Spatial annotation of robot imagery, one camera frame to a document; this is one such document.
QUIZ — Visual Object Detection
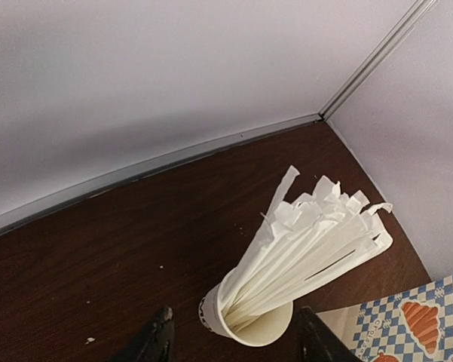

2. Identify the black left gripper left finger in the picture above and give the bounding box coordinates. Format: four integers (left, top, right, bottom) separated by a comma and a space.
109, 306, 173, 362

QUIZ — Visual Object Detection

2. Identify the wrapped white straws bundle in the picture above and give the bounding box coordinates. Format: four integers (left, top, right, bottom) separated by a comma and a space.
219, 166, 393, 324

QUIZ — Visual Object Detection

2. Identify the blue checkered paper bag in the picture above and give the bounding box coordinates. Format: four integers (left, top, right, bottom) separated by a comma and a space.
319, 275, 453, 361

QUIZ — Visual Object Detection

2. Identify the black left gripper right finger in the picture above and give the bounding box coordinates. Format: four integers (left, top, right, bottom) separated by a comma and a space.
296, 308, 357, 362

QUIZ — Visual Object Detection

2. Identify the right aluminium frame post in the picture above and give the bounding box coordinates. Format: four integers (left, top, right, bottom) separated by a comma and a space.
318, 0, 438, 121

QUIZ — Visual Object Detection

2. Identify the white cup holding straws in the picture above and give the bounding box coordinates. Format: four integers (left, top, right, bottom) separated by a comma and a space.
198, 284, 293, 348

